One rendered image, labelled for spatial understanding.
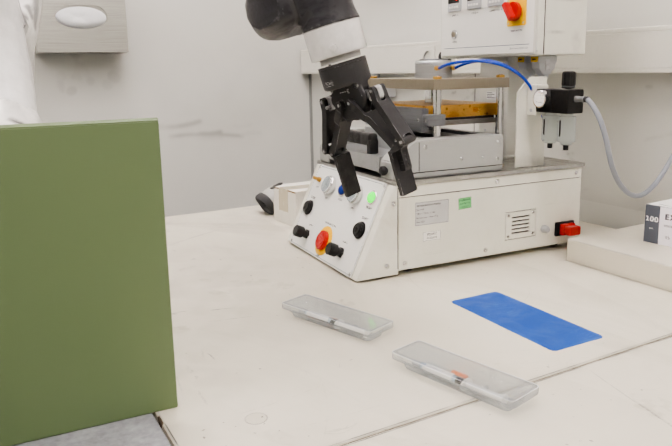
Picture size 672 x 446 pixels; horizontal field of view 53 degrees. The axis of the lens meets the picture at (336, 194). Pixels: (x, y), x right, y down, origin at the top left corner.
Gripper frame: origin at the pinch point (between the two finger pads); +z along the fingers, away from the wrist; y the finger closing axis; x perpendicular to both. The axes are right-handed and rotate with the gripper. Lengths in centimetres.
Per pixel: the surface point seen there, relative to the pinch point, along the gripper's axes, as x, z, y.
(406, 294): 3.4, 20.7, -5.0
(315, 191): 14.4, 5.2, -40.0
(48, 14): 8, -62, -155
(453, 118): 32.7, -3.0, -12.3
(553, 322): 10.7, 26.1, 18.3
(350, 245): 5.1, 13.1, -19.6
